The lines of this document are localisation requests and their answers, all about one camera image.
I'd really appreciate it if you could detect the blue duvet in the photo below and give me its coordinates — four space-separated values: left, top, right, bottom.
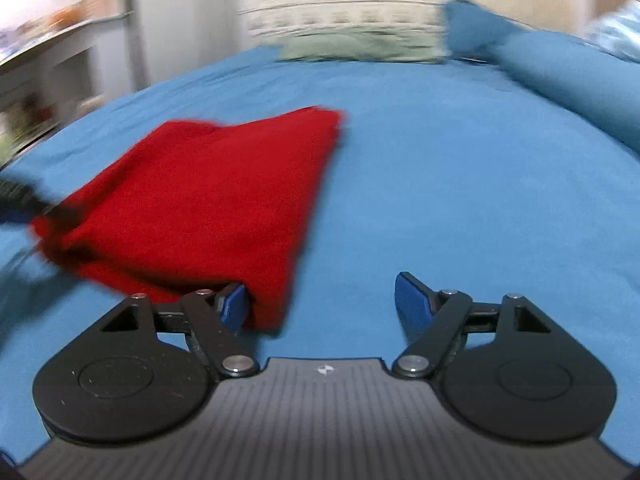
487 27 640 153

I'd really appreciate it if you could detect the red knit sweater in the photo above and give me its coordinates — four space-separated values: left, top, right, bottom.
31 106 347 333

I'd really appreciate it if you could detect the white wardrobe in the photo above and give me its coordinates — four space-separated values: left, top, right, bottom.
125 0 241 93

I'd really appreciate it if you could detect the light blue blanket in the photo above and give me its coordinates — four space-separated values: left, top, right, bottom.
585 0 640 63

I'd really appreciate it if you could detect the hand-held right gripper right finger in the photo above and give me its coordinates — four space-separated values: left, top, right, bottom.
391 271 556 380

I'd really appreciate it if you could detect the green pillow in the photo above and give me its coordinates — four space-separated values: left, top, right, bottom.
277 27 448 63

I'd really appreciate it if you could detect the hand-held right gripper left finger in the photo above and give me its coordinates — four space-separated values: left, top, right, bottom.
75 282 261 378

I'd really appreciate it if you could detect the blue pillow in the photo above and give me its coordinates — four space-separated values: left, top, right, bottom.
442 0 526 58

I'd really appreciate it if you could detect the white desk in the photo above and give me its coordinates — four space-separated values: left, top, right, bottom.
0 10 131 161

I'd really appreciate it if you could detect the blue bed sheet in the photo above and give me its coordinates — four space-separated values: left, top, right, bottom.
0 42 640 466

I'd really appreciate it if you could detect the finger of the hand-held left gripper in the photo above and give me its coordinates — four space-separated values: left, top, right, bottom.
0 172 83 228

